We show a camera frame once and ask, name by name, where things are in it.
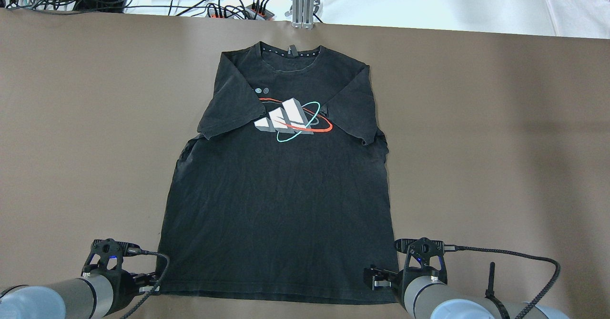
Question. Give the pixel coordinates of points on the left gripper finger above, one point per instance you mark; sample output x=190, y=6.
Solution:
x=146, y=277
x=148, y=289

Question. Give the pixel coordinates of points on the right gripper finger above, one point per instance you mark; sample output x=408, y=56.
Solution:
x=375, y=283
x=380, y=273

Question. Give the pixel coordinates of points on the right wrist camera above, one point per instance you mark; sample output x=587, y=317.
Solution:
x=419, y=252

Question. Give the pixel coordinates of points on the white folded shirt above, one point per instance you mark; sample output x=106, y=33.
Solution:
x=580, y=18

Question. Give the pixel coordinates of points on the black printed t-shirt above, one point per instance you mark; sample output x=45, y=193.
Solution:
x=282, y=195

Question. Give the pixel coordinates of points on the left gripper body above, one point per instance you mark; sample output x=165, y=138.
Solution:
x=123, y=284

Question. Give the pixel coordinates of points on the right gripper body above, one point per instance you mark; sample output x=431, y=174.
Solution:
x=397, y=281

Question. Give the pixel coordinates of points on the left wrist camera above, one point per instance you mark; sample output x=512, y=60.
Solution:
x=103, y=250

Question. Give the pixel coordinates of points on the aluminium frame post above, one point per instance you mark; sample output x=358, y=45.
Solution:
x=302, y=14

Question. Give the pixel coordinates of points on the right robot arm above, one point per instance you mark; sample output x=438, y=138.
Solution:
x=425, y=296

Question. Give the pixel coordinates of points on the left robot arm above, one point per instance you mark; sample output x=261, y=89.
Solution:
x=91, y=296

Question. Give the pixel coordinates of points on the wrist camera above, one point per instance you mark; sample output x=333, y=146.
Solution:
x=419, y=252
x=103, y=250

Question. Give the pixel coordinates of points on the grey orange usb hub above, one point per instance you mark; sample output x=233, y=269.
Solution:
x=259, y=13
x=215, y=11

